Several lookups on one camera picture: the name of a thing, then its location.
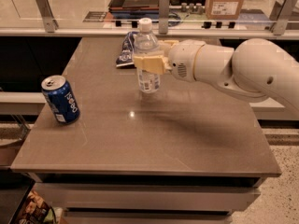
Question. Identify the right metal glass bracket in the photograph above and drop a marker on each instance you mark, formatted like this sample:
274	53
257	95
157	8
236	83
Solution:
285	16

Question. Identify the left metal glass bracket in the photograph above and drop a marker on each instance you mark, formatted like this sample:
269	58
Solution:
49	22

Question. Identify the lower white drawer front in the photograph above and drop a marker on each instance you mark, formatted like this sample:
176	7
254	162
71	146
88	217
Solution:
80	217

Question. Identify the black bin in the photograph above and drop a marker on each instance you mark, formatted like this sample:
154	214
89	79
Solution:
14	189

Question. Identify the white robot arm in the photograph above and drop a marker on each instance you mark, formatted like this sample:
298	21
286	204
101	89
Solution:
256	70

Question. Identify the white drawer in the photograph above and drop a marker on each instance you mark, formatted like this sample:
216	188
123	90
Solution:
80	217
169	198

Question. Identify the middle metal glass bracket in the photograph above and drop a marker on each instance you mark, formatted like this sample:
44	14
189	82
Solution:
163	16

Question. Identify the blue pepsi can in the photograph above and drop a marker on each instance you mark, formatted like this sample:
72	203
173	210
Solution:
61	99

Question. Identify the upper white drawer front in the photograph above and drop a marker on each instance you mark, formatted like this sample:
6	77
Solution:
169	198

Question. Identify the blue crumpled chip bag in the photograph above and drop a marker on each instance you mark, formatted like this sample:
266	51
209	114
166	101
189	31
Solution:
127	50

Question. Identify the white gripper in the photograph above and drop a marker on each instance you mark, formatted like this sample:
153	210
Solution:
181	59

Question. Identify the snack bag in bin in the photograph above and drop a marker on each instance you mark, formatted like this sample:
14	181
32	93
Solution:
35	211

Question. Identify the metal glass bracket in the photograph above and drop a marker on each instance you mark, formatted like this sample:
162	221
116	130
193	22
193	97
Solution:
49	22
285	16
163	16

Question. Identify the clear plastic water bottle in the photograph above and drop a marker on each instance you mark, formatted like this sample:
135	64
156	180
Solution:
145	42

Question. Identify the cardboard box with label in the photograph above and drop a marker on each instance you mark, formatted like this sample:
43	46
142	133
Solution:
223	9

